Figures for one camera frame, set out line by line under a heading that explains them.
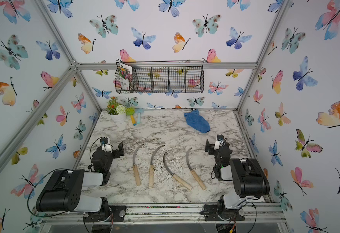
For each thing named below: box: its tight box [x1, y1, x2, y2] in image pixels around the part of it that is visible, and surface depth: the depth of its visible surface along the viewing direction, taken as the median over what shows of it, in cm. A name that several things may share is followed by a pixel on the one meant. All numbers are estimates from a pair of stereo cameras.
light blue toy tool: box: [135, 108, 145, 124], surface depth 120 cm
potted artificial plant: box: [106, 96, 127, 124], surface depth 105 cm
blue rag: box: [183, 109, 211, 134], surface depth 112 cm
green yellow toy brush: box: [125, 106, 137, 127], surface depth 116 cm
